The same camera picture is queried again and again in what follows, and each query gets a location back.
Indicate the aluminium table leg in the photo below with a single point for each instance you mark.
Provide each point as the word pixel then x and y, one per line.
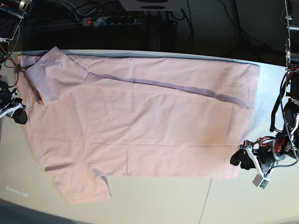
pixel 153 27

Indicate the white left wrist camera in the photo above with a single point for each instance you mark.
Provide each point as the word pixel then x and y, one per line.
pixel 260 181

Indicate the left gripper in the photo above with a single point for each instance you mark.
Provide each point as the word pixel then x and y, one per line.
pixel 260 155

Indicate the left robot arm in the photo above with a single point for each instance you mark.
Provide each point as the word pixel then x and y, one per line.
pixel 285 112

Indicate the white power strip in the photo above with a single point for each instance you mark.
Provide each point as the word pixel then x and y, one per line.
pixel 110 20

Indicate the pink T-shirt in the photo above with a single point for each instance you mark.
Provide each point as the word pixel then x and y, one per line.
pixel 90 117

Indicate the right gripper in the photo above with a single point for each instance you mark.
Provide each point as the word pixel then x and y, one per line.
pixel 14 108

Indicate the white power adapter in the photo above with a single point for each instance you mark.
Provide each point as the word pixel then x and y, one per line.
pixel 99 21

